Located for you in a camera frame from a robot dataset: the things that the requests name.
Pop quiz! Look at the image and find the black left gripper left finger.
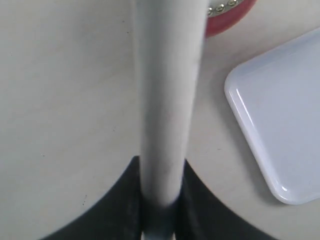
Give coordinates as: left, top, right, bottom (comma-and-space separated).
44, 156, 142, 240

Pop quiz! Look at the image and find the small red drum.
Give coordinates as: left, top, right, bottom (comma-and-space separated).
205, 0, 257, 38

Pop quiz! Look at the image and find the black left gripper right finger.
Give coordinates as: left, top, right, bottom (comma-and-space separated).
175, 161, 274, 240

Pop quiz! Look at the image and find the white rectangular tray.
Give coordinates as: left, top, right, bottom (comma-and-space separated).
224, 29, 320, 205

